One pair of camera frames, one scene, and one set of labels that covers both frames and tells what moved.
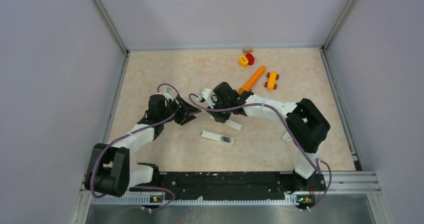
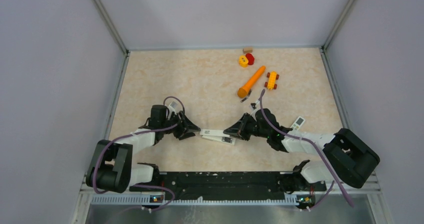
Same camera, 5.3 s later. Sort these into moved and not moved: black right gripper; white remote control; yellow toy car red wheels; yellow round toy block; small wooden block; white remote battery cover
Moved: black right gripper; white remote battery cover
Not moved: yellow round toy block; small wooden block; yellow toy car red wheels; white remote control
